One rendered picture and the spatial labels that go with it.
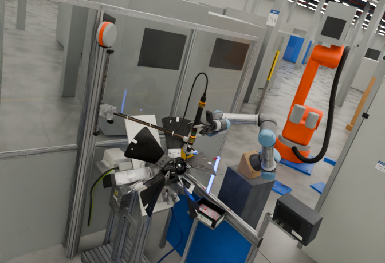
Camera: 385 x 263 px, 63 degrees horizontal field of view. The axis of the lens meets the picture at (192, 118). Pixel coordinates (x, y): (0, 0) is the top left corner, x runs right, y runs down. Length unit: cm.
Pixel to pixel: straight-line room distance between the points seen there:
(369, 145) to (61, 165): 271
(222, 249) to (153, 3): 323
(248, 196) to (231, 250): 43
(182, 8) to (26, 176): 322
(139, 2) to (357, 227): 364
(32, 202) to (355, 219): 290
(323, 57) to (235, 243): 399
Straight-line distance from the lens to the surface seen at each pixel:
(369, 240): 361
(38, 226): 286
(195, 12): 492
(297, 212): 205
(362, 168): 343
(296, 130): 584
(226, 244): 258
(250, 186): 261
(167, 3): 464
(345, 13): 570
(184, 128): 218
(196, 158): 230
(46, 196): 270
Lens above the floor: 221
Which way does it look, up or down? 20 degrees down
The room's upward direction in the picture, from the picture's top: 16 degrees clockwise
